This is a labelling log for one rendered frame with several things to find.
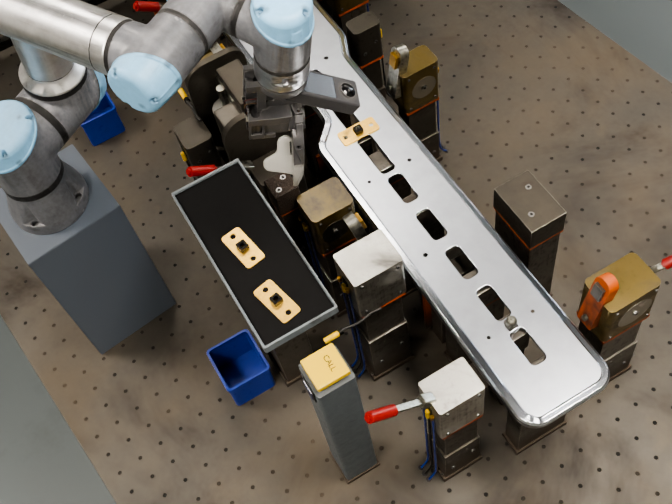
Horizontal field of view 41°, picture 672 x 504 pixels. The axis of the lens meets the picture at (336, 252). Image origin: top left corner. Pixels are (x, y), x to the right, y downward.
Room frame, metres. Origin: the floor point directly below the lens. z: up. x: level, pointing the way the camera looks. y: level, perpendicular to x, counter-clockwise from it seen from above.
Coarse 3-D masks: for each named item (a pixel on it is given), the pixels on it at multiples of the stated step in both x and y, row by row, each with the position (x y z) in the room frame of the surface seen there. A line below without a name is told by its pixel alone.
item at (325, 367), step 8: (328, 344) 0.64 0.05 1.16; (320, 352) 0.63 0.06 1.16; (328, 352) 0.63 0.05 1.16; (336, 352) 0.63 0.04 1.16; (304, 360) 0.62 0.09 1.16; (312, 360) 0.62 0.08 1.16; (320, 360) 0.62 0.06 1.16; (328, 360) 0.61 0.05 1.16; (336, 360) 0.61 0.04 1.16; (304, 368) 0.61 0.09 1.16; (312, 368) 0.61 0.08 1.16; (320, 368) 0.60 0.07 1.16; (328, 368) 0.60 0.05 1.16; (336, 368) 0.60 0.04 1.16; (344, 368) 0.60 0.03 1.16; (312, 376) 0.59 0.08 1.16; (320, 376) 0.59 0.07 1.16; (328, 376) 0.59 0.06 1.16; (336, 376) 0.58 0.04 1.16; (344, 376) 0.58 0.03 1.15; (320, 384) 0.58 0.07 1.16; (328, 384) 0.58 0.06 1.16
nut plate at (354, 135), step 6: (366, 120) 1.20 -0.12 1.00; (372, 120) 1.20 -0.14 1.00; (354, 126) 1.19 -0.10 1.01; (360, 126) 1.18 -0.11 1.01; (366, 126) 1.19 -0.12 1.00; (372, 126) 1.18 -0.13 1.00; (378, 126) 1.18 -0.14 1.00; (342, 132) 1.18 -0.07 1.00; (348, 132) 1.18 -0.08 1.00; (354, 132) 1.18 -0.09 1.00; (360, 132) 1.17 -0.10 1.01; (366, 132) 1.17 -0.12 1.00; (372, 132) 1.17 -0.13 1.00; (342, 138) 1.17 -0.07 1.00; (348, 138) 1.17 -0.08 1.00; (354, 138) 1.16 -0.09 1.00; (360, 138) 1.16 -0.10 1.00; (348, 144) 1.15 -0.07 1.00
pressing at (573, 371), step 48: (240, 48) 1.48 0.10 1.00; (336, 48) 1.42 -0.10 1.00; (336, 144) 1.16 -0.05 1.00; (384, 144) 1.13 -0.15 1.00; (384, 192) 1.02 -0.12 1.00; (432, 192) 0.99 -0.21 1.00; (432, 240) 0.88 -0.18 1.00; (480, 240) 0.86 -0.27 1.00; (432, 288) 0.78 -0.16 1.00; (480, 288) 0.76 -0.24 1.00; (528, 288) 0.74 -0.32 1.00; (480, 336) 0.67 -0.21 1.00; (576, 336) 0.63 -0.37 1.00; (528, 384) 0.56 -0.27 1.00; (576, 384) 0.54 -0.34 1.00
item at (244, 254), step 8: (232, 232) 0.89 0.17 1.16; (240, 232) 0.89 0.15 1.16; (224, 240) 0.88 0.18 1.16; (232, 240) 0.88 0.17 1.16; (240, 240) 0.87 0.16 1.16; (248, 240) 0.87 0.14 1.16; (232, 248) 0.86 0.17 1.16; (240, 248) 0.85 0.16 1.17; (248, 248) 0.85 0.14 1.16; (256, 248) 0.85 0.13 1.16; (240, 256) 0.84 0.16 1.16; (248, 256) 0.84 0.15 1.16; (256, 256) 0.83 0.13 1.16; (264, 256) 0.83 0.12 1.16; (248, 264) 0.82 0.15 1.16
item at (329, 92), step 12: (312, 72) 0.88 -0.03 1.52; (312, 84) 0.86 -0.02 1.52; (324, 84) 0.86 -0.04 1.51; (336, 84) 0.87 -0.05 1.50; (348, 84) 0.87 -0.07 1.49; (300, 96) 0.84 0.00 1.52; (312, 96) 0.84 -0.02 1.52; (324, 96) 0.84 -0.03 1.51; (336, 96) 0.85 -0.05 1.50; (348, 96) 0.85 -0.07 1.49; (324, 108) 0.84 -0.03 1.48; (336, 108) 0.84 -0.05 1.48; (348, 108) 0.84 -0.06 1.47
